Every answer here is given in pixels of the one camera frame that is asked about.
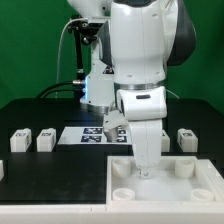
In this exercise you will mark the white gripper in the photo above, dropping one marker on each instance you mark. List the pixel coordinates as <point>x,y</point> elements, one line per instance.
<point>146,137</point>

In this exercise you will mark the white square tabletop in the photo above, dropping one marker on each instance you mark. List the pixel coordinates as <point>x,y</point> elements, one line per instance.
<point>173,180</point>

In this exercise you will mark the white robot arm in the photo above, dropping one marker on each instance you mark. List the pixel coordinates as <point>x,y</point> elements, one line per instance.
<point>133,42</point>

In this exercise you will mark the white obstacle fence right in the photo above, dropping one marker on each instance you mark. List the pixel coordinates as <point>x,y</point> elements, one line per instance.
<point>210,179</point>

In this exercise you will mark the white marker sheet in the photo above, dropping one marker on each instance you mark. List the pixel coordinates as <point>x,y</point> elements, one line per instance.
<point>91,135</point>

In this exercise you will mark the white obstacle piece left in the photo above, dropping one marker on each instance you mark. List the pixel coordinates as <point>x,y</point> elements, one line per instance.
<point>1,170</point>

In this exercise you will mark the black camera stand pole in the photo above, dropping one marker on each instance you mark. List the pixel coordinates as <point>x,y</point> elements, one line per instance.
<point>79,61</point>

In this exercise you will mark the black camera on stand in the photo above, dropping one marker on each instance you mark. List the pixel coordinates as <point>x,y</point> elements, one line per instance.
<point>86,26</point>

